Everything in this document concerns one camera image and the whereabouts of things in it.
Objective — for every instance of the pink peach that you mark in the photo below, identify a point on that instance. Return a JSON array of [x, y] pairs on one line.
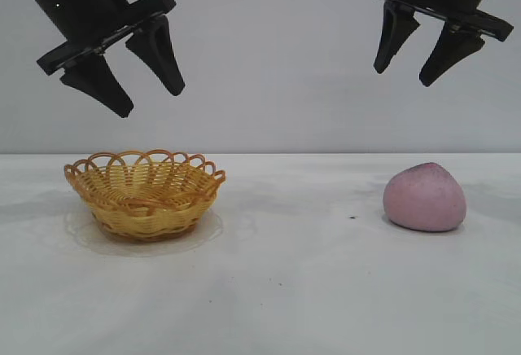
[[423, 200]]

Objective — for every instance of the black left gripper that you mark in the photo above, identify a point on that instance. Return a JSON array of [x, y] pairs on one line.
[[81, 5]]

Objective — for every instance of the yellow woven wicker basket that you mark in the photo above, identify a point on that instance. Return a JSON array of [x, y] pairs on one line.
[[134, 216]]

